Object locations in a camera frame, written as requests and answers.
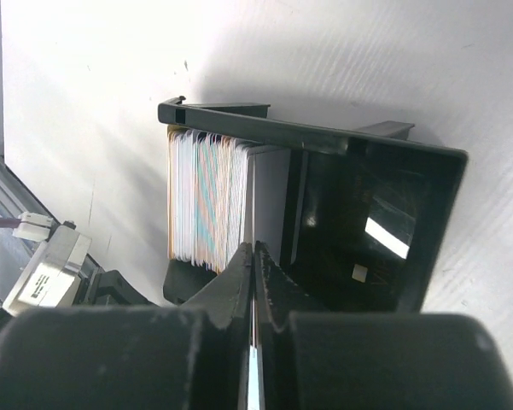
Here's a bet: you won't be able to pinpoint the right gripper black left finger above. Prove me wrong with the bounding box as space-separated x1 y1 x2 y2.
0 243 253 409

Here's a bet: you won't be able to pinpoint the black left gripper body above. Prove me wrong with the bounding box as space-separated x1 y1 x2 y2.
0 270 152 330

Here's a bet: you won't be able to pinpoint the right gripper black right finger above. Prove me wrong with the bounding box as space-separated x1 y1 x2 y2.
254 243 513 409

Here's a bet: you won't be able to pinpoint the black plastic card box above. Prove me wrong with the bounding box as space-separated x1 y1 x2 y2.
157 97 469 312

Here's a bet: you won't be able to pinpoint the white cards in box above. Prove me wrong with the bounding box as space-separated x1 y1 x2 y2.
167 126 257 274

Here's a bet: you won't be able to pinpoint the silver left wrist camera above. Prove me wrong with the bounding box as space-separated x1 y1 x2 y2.
3 225 91 316

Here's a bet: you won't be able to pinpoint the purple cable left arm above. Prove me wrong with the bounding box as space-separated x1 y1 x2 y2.
0 211 55 243

